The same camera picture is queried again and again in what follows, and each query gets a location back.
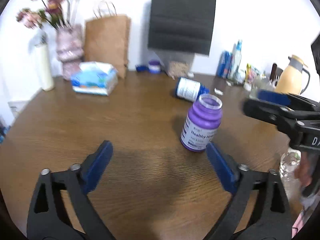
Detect purple supplement bottle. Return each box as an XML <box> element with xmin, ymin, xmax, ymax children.
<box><xmin>180</xmin><ymin>94</ymin><xmax>222</xmax><ymax>152</ymax></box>

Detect right hand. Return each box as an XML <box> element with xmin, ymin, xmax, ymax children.
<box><xmin>294</xmin><ymin>152</ymin><xmax>313</xmax><ymax>187</ymax></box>

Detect yellow thermos jug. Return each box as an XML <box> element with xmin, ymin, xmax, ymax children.
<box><xmin>274</xmin><ymin>55</ymin><xmax>310</xmax><ymax>95</ymax></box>

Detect dark wooden chair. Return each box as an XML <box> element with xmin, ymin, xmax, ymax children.
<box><xmin>270</xmin><ymin>63</ymin><xmax>283</xmax><ymax>81</ymax></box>

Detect clear plastic bottle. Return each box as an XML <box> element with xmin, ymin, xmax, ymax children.
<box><xmin>279</xmin><ymin>147</ymin><xmax>308</xmax><ymax>206</ymax></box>

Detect colourful snack packets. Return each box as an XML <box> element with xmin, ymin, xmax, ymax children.
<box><xmin>244</xmin><ymin>64</ymin><xmax>266</xmax><ymax>91</ymax></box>

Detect clear bottle blue cap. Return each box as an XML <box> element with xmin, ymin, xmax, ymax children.
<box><xmin>228</xmin><ymin>40</ymin><xmax>242</xmax><ymax>80</ymax></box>

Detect blue soda can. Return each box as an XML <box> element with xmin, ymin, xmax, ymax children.
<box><xmin>216</xmin><ymin>51</ymin><xmax>232</xmax><ymax>79</ymax></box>

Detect lying blue white bottle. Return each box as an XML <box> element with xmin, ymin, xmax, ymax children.
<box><xmin>175</xmin><ymin>77</ymin><xmax>209</xmax><ymax>102</ymax></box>

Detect beige woven small box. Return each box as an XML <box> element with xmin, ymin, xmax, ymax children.
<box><xmin>166</xmin><ymin>61</ymin><xmax>190</xmax><ymax>77</ymax></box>

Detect cream white thermos bottle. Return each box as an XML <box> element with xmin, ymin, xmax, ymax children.
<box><xmin>29</xmin><ymin>29</ymin><xmax>55</xmax><ymax>92</ymax></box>

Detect blue tissue pack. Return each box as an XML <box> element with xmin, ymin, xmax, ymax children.
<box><xmin>71</xmin><ymin>61</ymin><xmax>118</xmax><ymax>96</ymax></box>

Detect purple white small jar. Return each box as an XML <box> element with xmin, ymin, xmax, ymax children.
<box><xmin>148</xmin><ymin>60</ymin><xmax>162</xmax><ymax>74</ymax></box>

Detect black paper bag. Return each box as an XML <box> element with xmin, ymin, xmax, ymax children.
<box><xmin>148</xmin><ymin>0</ymin><xmax>216</xmax><ymax>55</ymax></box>

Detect blue jar lid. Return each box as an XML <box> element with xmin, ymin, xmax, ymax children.
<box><xmin>136</xmin><ymin>65</ymin><xmax>149</xmax><ymax>73</ymax></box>

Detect pink mottled ceramic vase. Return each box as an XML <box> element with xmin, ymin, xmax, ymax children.
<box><xmin>56</xmin><ymin>24</ymin><xmax>84</xmax><ymax>80</ymax></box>

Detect brown paper bag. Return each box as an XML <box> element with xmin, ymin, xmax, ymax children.
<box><xmin>84</xmin><ymin>2</ymin><xmax>131</xmax><ymax>79</ymax></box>

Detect dried pink flowers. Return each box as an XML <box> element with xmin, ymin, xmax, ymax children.
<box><xmin>16</xmin><ymin>0</ymin><xmax>73</xmax><ymax>30</ymax></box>

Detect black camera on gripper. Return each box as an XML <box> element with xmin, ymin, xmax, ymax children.
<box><xmin>311</xmin><ymin>34</ymin><xmax>320</xmax><ymax>75</ymax></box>

